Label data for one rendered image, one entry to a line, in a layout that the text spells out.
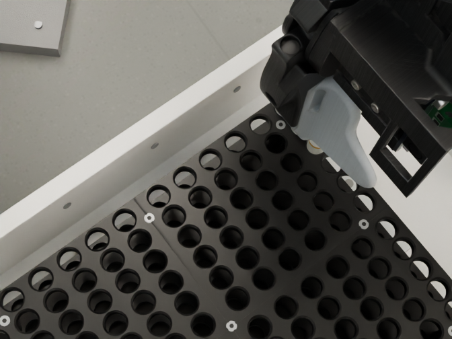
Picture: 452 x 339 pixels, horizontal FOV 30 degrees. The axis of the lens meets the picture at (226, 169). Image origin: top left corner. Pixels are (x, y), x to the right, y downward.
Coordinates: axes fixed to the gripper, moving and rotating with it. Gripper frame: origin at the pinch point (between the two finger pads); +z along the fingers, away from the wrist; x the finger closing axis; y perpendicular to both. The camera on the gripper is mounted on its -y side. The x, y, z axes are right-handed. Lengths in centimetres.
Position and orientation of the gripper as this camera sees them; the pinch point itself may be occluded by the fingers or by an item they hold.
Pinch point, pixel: (321, 103)
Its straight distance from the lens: 44.1
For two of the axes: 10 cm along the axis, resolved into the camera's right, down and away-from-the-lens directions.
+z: -0.6, 3.3, 9.4
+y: 6.1, 7.6, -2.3
